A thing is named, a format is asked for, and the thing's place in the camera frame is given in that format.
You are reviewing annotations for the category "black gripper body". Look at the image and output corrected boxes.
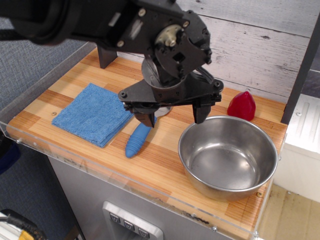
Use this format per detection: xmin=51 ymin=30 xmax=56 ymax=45
xmin=118 ymin=73 xmax=224 ymax=111

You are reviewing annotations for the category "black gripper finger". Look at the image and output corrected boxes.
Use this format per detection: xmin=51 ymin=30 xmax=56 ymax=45
xmin=131 ymin=107 xmax=156 ymax=128
xmin=192 ymin=97 xmax=211 ymax=124

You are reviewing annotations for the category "blue handled metal spoon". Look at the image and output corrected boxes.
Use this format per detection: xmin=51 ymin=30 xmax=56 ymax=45
xmin=125 ymin=106 xmax=171 ymax=158

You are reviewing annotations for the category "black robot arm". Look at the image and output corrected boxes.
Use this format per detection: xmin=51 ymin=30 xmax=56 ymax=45
xmin=0 ymin=0 xmax=224 ymax=127

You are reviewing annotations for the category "folded blue towel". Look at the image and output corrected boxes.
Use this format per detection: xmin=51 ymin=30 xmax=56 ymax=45
xmin=51 ymin=83 xmax=133 ymax=148

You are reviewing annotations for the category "red plastic cone toy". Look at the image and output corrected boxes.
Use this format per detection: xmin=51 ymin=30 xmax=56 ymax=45
xmin=227 ymin=91 xmax=256 ymax=121

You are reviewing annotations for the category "stainless steel bowl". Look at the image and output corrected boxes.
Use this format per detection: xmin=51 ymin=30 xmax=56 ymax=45
xmin=178 ymin=115 xmax=278 ymax=202

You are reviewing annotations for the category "grey toy kitchen cabinet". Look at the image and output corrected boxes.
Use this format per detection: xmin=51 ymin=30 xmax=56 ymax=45
xmin=49 ymin=157 xmax=228 ymax=240

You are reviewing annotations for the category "silver control panel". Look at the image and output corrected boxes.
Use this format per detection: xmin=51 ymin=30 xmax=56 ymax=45
xmin=102 ymin=201 xmax=164 ymax=240

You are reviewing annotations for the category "white metal cabinet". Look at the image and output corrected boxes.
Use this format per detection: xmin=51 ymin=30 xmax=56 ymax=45
xmin=273 ymin=94 xmax=320 ymax=202

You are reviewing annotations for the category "dark grey left post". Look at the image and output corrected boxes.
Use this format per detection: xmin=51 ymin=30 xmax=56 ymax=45
xmin=97 ymin=45 xmax=118 ymax=69

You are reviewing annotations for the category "dark grey post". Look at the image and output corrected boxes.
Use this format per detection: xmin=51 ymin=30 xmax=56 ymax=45
xmin=280 ymin=16 xmax=320 ymax=125
xmin=97 ymin=45 xmax=118 ymax=69

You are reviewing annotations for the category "clear acrylic guard rail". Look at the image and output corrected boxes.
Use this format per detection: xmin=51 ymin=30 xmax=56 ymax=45
xmin=0 ymin=41 xmax=272 ymax=240

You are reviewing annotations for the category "dark grey right post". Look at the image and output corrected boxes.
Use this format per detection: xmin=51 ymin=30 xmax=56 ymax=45
xmin=280 ymin=16 xmax=320 ymax=125

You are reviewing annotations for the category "black braided cable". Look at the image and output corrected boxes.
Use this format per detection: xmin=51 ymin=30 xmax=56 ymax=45
xmin=0 ymin=208 xmax=48 ymax=240

